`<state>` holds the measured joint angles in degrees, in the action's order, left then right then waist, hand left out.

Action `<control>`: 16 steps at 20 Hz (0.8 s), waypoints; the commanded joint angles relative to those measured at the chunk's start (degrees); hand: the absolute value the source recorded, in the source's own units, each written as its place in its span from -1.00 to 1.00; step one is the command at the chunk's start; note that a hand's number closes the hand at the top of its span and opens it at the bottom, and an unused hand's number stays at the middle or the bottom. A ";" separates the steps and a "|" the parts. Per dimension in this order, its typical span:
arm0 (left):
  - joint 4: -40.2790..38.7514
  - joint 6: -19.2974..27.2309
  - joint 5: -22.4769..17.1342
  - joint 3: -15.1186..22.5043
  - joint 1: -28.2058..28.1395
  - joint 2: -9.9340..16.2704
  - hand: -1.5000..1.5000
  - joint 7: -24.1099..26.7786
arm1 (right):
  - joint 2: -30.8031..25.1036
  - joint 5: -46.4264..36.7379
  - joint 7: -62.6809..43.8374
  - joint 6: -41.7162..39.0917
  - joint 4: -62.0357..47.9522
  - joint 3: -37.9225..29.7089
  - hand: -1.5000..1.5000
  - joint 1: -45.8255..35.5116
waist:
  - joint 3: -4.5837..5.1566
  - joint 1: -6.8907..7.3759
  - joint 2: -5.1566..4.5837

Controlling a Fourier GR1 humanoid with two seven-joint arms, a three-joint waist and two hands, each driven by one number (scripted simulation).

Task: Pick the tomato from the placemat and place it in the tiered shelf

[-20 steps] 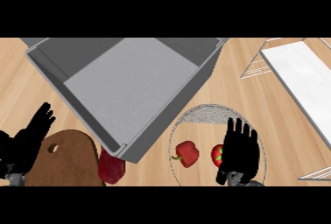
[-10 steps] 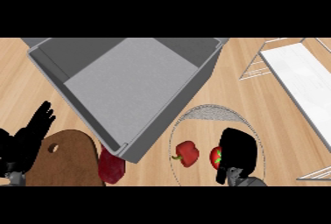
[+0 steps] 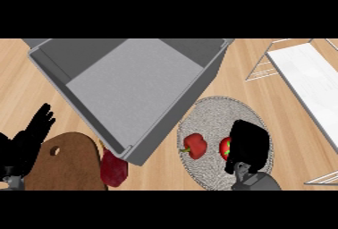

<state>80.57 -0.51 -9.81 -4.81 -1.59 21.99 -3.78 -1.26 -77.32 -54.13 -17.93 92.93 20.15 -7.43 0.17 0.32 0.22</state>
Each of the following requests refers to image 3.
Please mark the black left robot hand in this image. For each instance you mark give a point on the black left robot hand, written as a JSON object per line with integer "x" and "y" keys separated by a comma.
{"x": 31, "y": 135}

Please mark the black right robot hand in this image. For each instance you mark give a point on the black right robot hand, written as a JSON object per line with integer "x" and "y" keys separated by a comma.
{"x": 246, "y": 143}

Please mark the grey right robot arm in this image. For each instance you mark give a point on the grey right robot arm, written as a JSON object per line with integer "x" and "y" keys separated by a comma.
{"x": 252, "y": 179}

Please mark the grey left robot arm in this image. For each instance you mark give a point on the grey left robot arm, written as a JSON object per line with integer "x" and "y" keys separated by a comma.
{"x": 11, "y": 182}

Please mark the red tomato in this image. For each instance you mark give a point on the red tomato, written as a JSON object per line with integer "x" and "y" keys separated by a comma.
{"x": 224, "y": 147}

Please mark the round grey woven placemat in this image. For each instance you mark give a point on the round grey woven placemat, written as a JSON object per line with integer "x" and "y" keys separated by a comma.
{"x": 211, "y": 119}

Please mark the red bell pepper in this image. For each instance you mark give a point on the red bell pepper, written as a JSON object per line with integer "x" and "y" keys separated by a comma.
{"x": 194, "y": 146}

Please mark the brown wooden cutting board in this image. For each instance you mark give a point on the brown wooden cutting board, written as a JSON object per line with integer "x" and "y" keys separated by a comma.
{"x": 64, "y": 164}

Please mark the dark red vegetable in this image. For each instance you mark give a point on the dark red vegetable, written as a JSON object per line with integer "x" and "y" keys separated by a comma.
{"x": 113, "y": 170}

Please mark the large grey open drawer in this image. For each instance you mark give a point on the large grey open drawer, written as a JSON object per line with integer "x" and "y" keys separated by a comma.
{"x": 131, "y": 89}

